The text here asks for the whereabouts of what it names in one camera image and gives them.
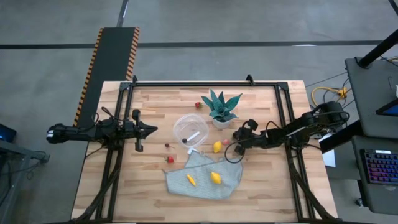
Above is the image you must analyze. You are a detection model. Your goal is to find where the black floor cable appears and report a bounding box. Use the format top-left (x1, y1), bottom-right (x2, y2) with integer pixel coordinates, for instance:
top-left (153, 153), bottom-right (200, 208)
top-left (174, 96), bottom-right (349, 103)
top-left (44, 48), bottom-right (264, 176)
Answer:
top-left (305, 72), bottom-right (348, 88)

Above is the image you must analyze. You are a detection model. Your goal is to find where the dark laptop with blue screen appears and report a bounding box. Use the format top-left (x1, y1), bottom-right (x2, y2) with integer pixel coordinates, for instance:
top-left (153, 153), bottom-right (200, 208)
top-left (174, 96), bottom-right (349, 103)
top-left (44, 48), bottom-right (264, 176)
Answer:
top-left (375, 98), bottom-right (398, 117)

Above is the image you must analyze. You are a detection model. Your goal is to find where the dark device with blue light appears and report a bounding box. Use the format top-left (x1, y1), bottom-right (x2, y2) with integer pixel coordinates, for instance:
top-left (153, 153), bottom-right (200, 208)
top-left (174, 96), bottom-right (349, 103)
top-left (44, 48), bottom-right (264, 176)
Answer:
top-left (0, 123), bottom-right (17, 144)

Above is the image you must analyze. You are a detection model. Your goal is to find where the yellow cable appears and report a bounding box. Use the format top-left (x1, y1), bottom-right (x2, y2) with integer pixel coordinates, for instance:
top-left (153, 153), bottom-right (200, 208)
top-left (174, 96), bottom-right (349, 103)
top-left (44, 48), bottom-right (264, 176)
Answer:
top-left (311, 86), bottom-right (348, 106)

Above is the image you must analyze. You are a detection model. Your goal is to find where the clear plastic tupperware container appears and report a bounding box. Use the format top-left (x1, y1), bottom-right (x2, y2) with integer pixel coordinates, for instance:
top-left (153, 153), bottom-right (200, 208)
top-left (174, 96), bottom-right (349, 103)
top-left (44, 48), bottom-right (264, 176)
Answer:
top-left (172, 113), bottom-right (210, 149)

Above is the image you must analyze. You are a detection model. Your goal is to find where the black metal table frame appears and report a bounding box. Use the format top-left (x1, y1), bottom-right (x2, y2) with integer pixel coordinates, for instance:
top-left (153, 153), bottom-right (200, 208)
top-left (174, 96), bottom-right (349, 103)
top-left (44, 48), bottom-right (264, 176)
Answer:
top-left (74, 74), bottom-right (338, 223)

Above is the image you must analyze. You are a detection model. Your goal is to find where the snake plant in white pot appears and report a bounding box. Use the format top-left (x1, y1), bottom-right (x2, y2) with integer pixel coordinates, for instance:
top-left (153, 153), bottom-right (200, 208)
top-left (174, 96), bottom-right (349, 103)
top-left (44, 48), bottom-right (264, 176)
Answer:
top-left (200, 89), bottom-right (243, 130)

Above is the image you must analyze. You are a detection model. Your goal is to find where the black ramp with hazard stripes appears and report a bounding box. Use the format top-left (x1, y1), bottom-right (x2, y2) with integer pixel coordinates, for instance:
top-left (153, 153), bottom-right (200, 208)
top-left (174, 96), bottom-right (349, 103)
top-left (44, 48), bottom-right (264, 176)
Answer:
top-left (73, 27), bottom-right (140, 128)

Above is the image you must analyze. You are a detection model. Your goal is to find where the grey metal stand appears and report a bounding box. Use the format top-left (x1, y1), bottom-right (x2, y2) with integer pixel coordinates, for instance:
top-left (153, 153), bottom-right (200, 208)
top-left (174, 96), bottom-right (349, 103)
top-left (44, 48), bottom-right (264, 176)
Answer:
top-left (0, 139), bottom-right (50, 224)

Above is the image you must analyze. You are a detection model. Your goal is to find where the grey side desk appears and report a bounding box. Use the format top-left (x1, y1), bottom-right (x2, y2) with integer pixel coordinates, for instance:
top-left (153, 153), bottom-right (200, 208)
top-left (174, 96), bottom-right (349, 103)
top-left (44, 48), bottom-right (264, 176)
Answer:
top-left (344, 57), bottom-right (398, 215)

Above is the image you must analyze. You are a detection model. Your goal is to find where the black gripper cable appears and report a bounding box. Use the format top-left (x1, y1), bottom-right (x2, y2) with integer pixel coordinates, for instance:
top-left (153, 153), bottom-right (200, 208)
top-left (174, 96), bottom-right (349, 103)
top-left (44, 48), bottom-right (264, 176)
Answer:
top-left (224, 138), bottom-right (246, 164)

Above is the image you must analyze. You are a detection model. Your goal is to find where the backlit rainbow keyboard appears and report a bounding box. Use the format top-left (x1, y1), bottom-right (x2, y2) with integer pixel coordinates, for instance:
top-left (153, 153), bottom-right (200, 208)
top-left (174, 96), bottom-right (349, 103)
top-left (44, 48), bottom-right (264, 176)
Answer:
top-left (359, 149), bottom-right (398, 185)

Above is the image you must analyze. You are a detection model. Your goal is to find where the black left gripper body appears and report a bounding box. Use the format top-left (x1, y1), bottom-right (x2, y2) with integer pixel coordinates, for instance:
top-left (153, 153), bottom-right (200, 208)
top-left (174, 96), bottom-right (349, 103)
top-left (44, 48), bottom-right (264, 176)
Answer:
top-left (123, 108), bottom-right (147, 153)

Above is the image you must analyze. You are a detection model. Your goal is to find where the grey waffle-weave towel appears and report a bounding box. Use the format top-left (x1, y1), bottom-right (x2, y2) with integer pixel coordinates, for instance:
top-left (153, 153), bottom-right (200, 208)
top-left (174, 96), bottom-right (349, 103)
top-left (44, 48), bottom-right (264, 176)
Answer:
top-left (164, 151), bottom-right (244, 200)

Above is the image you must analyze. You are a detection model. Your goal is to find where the white paper sheet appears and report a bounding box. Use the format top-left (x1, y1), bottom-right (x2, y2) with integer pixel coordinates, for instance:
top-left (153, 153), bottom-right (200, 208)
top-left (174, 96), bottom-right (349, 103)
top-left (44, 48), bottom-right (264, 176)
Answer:
top-left (322, 150), bottom-right (336, 168)

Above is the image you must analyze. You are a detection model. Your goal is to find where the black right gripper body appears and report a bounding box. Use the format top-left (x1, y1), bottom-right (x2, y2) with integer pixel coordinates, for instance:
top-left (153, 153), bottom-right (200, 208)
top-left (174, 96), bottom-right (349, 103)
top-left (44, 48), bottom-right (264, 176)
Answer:
top-left (234, 119), bottom-right (262, 155)

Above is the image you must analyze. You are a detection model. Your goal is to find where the black slanted pole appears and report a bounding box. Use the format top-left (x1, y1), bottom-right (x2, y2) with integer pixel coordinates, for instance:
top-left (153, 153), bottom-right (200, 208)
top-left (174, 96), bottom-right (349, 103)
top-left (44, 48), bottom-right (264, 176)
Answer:
top-left (357, 29), bottom-right (398, 68)

